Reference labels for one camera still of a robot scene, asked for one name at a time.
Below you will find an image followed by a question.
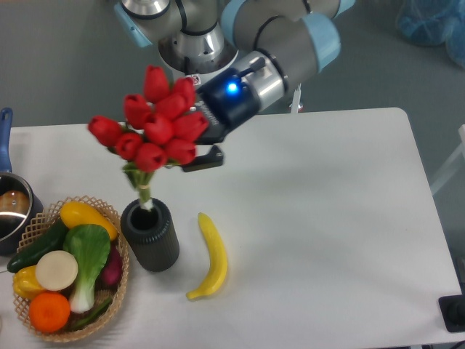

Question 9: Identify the yellow bell pepper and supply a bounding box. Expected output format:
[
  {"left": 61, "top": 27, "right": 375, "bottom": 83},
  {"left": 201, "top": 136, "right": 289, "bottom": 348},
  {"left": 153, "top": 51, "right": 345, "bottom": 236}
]
[{"left": 13, "top": 265, "right": 46, "bottom": 300}]

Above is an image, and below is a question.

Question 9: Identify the orange fruit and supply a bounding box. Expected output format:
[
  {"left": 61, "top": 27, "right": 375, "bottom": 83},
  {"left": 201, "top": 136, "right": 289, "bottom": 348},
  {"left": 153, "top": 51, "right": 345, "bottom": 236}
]
[{"left": 28, "top": 292, "right": 70, "bottom": 333}]

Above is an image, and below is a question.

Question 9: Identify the white frame at right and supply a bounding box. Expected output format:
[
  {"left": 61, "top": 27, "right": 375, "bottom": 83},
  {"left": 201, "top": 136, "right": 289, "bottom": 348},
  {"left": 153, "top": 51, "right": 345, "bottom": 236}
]
[{"left": 430, "top": 124, "right": 464, "bottom": 196}]

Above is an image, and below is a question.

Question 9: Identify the green bok choy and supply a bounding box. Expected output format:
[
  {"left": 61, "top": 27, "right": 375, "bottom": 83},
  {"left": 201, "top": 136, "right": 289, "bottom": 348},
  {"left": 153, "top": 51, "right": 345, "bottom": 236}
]
[{"left": 63, "top": 224, "right": 110, "bottom": 313}]

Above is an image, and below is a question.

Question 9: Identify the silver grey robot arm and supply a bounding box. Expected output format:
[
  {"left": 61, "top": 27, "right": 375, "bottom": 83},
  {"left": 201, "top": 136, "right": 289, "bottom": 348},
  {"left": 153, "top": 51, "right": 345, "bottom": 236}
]
[{"left": 114, "top": 1, "right": 352, "bottom": 172}]

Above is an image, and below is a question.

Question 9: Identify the black device at table edge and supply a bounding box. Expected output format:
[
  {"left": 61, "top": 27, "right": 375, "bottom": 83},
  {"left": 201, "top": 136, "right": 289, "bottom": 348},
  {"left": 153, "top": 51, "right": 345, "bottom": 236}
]
[{"left": 438, "top": 294, "right": 464, "bottom": 333}]

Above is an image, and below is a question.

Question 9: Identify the blue plastic bag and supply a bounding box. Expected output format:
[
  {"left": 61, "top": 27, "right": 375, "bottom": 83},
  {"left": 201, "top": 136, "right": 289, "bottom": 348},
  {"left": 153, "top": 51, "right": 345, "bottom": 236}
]
[{"left": 396, "top": 1, "right": 464, "bottom": 68}]

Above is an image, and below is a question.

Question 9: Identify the yellow squash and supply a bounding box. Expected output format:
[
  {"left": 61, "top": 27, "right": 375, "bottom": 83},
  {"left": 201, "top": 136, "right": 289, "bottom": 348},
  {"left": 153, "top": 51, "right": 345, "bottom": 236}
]
[{"left": 60, "top": 201, "right": 118, "bottom": 241}]

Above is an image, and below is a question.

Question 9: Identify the green chili pepper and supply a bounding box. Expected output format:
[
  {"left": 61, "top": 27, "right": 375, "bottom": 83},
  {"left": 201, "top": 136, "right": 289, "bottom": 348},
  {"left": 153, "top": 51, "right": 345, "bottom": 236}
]
[{"left": 68, "top": 297, "right": 113, "bottom": 332}]

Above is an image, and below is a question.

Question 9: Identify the green cucumber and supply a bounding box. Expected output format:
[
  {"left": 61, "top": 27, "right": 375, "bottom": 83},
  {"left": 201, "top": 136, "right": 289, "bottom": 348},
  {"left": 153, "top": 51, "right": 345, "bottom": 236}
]
[{"left": 7, "top": 219, "right": 69, "bottom": 273}]

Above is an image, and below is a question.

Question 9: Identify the yellow banana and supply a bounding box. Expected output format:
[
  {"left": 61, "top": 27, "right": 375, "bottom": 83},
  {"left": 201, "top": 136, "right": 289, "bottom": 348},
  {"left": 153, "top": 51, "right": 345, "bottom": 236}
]
[{"left": 186, "top": 212, "right": 228, "bottom": 300}]

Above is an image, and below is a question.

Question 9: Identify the red tulip bouquet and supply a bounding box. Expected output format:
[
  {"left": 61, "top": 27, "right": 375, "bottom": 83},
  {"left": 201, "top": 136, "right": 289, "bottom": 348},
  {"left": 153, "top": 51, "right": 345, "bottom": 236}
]
[{"left": 87, "top": 65, "right": 209, "bottom": 211}]

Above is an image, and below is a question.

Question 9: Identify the blue saucepan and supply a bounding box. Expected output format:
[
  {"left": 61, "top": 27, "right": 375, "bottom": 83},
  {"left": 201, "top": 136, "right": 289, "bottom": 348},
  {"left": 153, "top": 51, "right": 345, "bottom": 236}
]
[{"left": 1, "top": 108, "right": 43, "bottom": 256}]

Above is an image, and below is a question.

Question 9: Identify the woven wicker basket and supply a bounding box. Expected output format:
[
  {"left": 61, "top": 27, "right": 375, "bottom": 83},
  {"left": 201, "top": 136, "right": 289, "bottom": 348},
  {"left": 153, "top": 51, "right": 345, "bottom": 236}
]
[{"left": 13, "top": 196, "right": 129, "bottom": 343}]

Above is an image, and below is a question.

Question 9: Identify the purple eggplant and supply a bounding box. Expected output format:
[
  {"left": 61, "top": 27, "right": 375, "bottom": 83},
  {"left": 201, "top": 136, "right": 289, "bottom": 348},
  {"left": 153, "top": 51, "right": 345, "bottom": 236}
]
[{"left": 100, "top": 245, "right": 123, "bottom": 287}]

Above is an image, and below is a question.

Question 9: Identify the dark grey ribbed vase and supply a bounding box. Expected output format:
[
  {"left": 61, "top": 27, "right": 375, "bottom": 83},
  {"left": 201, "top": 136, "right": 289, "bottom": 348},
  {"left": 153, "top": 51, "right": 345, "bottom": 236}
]
[{"left": 121, "top": 198, "right": 179, "bottom": 272}]

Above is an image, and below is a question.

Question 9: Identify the white round radish slice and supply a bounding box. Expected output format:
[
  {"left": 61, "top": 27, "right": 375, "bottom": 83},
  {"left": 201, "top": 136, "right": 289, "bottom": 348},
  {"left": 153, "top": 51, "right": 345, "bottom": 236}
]
[{"left": 35, "top": 250, "right": 78, "bottom": 292}]

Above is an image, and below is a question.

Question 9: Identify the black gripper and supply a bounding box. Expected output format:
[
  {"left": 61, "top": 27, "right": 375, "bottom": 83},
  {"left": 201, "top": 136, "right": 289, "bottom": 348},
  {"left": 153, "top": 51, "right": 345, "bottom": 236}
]
[{"left": 181, "top": 68, "right": 261, "bottom": 172}]

